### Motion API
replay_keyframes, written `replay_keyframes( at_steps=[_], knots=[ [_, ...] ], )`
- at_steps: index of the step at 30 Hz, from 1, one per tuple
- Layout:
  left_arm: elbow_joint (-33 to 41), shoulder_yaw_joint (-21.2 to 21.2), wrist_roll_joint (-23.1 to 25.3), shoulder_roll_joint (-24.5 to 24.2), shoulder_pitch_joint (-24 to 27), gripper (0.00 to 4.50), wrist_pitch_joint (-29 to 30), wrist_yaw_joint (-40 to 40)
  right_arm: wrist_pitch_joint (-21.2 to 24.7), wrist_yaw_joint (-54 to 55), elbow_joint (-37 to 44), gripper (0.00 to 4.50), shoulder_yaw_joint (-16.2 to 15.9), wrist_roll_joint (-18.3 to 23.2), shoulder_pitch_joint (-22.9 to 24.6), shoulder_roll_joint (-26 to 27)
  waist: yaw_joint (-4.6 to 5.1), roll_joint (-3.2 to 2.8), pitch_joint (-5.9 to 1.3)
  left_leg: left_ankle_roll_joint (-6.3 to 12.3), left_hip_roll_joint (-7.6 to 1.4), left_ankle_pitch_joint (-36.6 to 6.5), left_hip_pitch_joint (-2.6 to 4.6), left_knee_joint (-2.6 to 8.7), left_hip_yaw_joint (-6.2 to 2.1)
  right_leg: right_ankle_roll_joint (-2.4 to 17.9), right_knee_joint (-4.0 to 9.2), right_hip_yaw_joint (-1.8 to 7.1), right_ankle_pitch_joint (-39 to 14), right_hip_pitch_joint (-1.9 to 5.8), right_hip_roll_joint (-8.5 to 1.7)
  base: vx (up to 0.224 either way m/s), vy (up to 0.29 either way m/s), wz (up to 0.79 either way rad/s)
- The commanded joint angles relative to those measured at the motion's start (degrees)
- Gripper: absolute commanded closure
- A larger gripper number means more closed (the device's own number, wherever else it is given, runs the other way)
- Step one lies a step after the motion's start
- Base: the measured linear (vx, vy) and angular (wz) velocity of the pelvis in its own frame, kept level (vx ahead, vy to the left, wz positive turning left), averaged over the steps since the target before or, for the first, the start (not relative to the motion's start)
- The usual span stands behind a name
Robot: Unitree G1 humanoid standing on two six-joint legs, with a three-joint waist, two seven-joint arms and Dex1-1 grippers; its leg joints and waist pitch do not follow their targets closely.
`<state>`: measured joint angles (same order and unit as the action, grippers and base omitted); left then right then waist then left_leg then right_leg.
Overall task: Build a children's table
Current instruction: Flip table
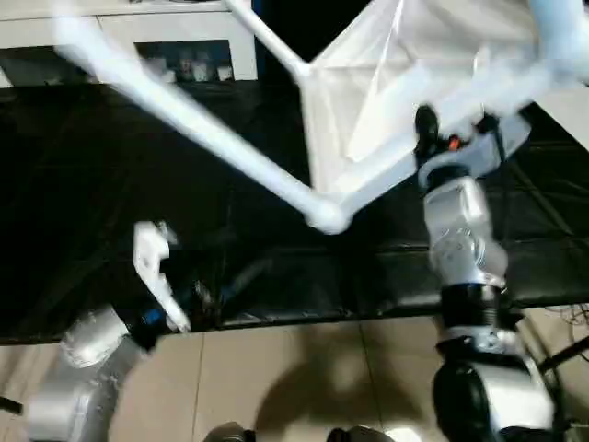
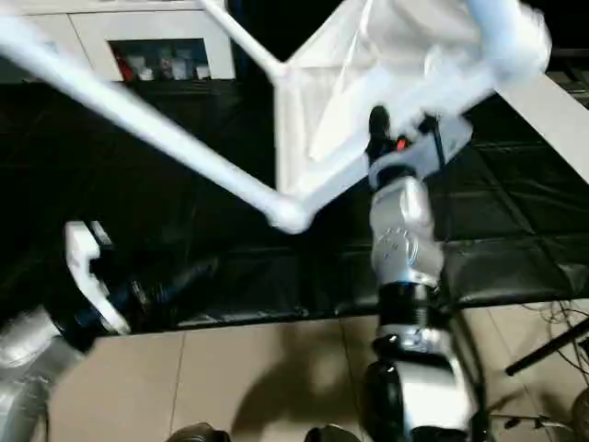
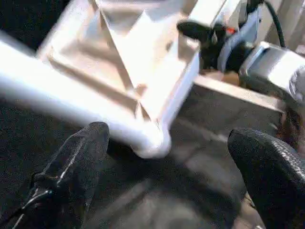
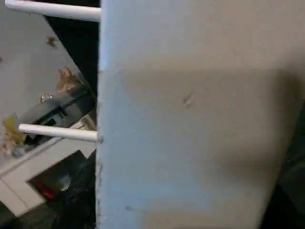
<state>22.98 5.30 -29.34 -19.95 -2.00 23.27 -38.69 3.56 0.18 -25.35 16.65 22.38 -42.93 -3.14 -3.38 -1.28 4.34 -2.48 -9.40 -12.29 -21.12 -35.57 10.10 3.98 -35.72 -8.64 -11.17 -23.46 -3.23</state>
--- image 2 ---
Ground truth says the black table mat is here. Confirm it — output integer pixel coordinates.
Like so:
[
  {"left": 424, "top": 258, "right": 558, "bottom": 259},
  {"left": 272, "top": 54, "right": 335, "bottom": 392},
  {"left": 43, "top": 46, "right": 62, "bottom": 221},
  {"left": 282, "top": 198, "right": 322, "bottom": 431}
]
[{"left": 0, "top": 68, "right": 589, "bottom": 344}]

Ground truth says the black box with gold label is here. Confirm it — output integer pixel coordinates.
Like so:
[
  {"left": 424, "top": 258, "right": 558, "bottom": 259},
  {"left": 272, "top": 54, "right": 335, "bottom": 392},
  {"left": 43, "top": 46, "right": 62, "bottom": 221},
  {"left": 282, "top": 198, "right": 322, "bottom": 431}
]
[{"left": 228, "top": 0, "right": 353, "bottom": 70}]

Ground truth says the dark robot left foot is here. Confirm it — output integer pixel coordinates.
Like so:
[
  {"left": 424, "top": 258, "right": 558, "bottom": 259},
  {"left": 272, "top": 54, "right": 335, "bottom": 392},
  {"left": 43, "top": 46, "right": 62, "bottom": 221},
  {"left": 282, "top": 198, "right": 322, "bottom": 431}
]
[{"left": 168, "top": 422, "right": 232, "bottom": 442}]

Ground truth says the dark robot foot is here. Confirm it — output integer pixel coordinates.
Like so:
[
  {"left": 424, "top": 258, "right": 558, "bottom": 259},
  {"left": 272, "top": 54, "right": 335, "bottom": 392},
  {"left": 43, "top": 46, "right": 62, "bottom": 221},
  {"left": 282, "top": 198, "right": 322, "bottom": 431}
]
[
  {"left": 168, "top": 422, "right": 232, "bottom": 442},
  {"left": 305, "top": 425, "right": 361, "bottom": 442}
]

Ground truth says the white flat board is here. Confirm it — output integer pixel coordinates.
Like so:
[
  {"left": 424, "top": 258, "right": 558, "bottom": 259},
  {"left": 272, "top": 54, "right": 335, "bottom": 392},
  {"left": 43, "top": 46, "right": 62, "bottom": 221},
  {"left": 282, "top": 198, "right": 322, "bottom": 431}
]
[{"left": 500, "top": 70, "right": 589, "bottom": 184}]

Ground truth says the dark robot right foot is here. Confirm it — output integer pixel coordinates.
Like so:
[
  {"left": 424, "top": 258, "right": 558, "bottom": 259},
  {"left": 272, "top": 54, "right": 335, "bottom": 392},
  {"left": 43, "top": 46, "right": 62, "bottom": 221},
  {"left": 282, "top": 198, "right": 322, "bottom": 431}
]
[{"left": 305, "top": 425, "right": 361, "bottom": 442}]

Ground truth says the red packet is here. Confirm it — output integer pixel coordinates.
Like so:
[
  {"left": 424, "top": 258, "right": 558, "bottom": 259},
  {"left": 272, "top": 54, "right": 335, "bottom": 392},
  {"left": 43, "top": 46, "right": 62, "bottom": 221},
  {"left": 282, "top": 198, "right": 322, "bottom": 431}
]
[{"left": 113, "top": 52, "right": 133, "bottom": 83}]

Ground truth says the black metal stand leg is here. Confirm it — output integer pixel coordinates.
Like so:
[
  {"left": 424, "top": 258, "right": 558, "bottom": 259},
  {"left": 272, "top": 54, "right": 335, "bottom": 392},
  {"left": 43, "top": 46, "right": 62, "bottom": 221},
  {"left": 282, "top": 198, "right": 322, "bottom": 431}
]
[{"left": 503, "top": 328, "right": 589, "bottom": 378}]

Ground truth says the white glass-door cabinet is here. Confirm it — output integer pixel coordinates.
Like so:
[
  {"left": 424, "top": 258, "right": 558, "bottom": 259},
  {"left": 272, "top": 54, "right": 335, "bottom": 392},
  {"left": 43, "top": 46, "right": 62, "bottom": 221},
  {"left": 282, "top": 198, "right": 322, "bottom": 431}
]
[{"left": 0, "top": 0, "right": 237, "bottom": 85}]

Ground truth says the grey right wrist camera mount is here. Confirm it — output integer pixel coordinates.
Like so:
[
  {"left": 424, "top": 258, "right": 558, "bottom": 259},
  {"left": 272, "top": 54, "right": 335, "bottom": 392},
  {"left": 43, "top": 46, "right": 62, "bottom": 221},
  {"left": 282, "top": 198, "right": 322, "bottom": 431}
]
[{"left": 366, "top": 113, "right": 476, "bottom": 181}]

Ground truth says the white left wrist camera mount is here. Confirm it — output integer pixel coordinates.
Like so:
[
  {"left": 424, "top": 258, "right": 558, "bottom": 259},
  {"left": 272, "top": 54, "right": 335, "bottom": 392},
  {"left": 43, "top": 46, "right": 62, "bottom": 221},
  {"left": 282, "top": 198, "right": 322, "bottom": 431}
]
[{"left": 63, "top": 219, "right": 133, "bottom": 336}]

